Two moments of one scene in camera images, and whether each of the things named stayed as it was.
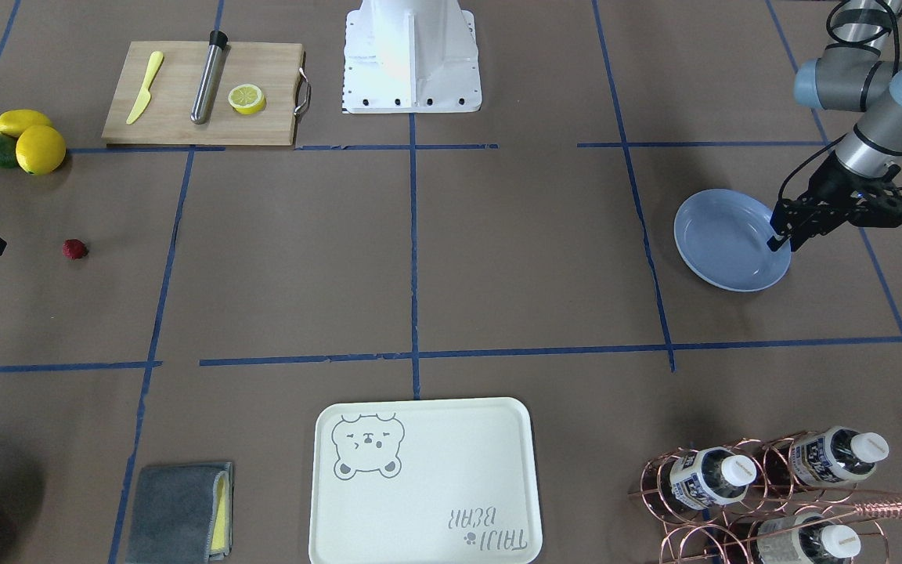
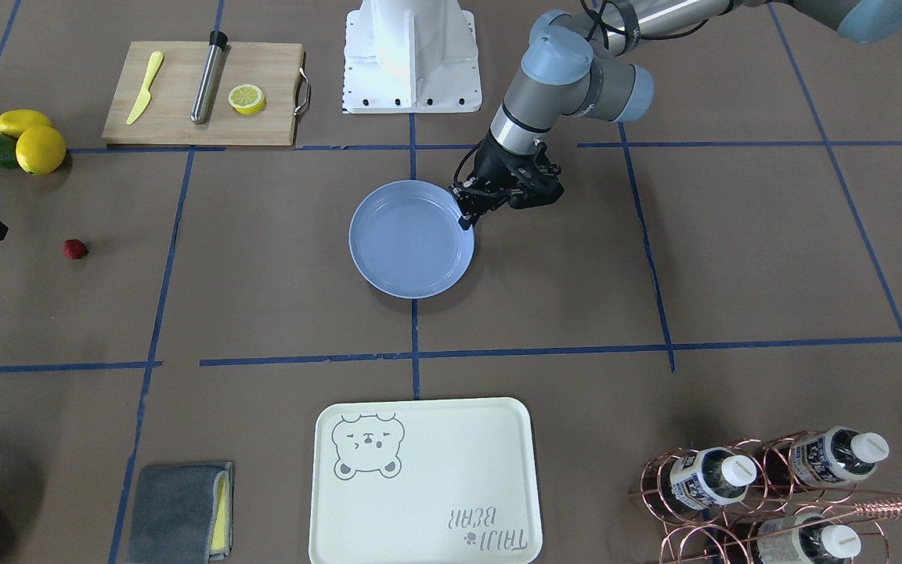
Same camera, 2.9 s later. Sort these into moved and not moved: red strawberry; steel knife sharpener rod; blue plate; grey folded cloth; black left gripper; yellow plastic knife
Moved: blue plate; black left gripper
Not moved: steel knife sharpener rod; red strawberry; grey folded cloth; yellow plastic knife
